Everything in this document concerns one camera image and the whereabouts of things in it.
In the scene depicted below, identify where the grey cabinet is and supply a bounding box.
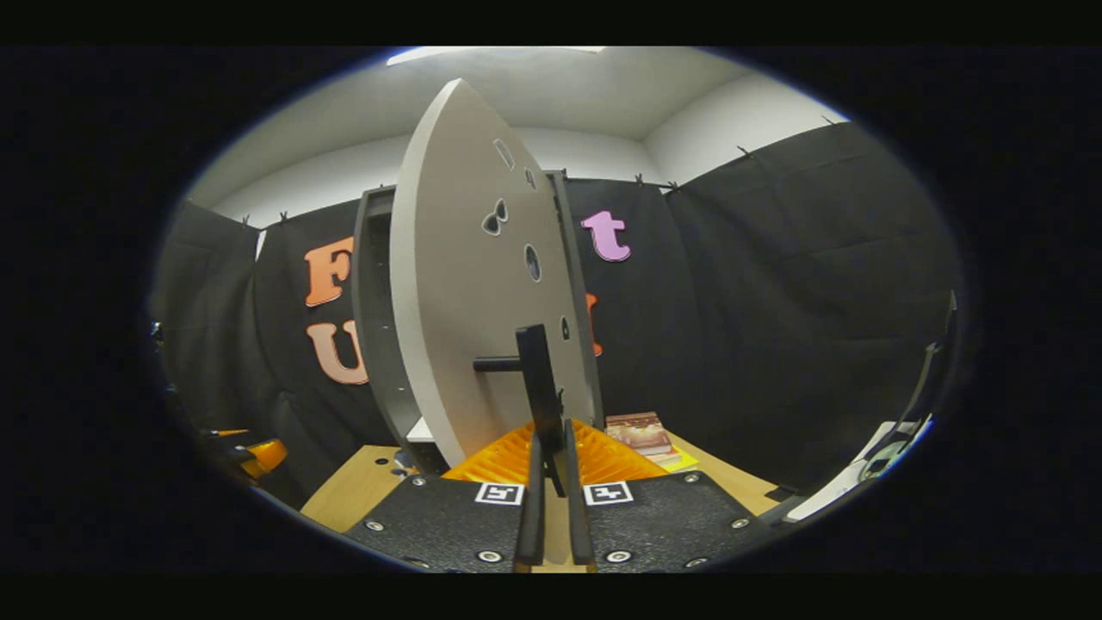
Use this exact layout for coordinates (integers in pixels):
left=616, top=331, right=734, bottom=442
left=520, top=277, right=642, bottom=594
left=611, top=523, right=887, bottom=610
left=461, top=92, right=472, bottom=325
left=351, top=170, right=605, bottom=449

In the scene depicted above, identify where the black cabinet door handle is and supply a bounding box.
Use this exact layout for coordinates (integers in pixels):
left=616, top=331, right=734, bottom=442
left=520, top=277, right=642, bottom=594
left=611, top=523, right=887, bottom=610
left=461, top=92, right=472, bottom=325
left=473, top=324, right=569, bottom=499

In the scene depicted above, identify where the large ceiling light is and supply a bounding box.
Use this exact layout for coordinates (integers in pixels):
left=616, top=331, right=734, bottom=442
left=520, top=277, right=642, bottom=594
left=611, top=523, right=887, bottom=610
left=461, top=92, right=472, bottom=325
left=386, top=47, right=604, bottom=67

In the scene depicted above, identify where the white flat object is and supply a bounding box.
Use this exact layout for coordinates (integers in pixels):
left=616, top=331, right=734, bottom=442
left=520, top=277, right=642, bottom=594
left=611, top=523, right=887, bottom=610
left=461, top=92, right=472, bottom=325
left=785, top=418, right=932, bottom=524

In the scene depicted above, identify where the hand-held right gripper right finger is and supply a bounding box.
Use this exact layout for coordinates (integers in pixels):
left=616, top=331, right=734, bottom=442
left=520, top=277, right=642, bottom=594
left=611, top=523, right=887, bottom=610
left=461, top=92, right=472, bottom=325
left=564, top=418, right=776, bottom=574

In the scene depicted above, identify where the black backdrop cloth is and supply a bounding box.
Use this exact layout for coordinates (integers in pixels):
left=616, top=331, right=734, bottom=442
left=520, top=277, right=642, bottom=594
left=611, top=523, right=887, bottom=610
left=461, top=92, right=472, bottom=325
left=151, top=121, right=965, bottom=509

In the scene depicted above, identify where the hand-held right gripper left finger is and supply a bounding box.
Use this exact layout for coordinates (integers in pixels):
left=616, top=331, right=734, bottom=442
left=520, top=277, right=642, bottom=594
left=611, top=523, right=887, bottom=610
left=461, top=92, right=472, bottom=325
left=343, top=419, right=548, bottom=574

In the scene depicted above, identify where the white cabinet door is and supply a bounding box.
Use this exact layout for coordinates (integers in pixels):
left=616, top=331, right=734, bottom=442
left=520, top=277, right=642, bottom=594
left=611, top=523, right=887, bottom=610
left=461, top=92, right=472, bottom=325
left=389, top=77, right=605, bottom=470

